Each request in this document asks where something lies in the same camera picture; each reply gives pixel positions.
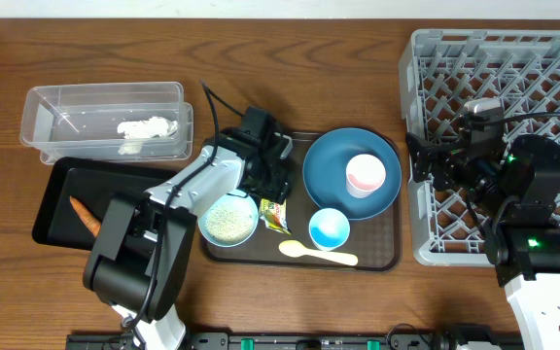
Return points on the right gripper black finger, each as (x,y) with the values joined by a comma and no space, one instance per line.
(415,143)
(422,162)

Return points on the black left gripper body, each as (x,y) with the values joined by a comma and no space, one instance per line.
(266,185)

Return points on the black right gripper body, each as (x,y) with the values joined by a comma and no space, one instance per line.
(474,173)

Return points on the green snack wrapper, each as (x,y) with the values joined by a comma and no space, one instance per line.
(274,216)

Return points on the pink white cup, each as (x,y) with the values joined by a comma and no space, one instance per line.
(364,175)

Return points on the light blue bowl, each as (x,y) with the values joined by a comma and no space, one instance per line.
(231,220)

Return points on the small blue cup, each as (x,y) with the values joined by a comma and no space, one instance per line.
(329,229)

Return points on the white napkin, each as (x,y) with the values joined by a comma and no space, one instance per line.
(150,128)

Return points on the orange carrot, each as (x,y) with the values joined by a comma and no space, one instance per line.
(87,218)

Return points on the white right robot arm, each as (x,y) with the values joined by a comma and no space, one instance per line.
(515,185)

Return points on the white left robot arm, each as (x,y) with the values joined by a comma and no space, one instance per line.
(139,258)

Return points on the grey dishwasher rack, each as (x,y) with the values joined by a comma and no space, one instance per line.
(441,69)

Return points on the black waste tray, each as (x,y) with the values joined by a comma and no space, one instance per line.
(93,183)

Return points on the dark blue plate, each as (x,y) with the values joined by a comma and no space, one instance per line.
(324,172)

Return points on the cream plastic spoon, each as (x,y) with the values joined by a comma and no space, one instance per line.
(294,249)

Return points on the brown serving tray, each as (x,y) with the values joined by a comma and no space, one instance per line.
(377,242)

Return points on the clear plastic bin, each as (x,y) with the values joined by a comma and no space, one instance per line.
(80,121)

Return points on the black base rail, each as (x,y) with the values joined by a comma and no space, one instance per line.
(400,337)

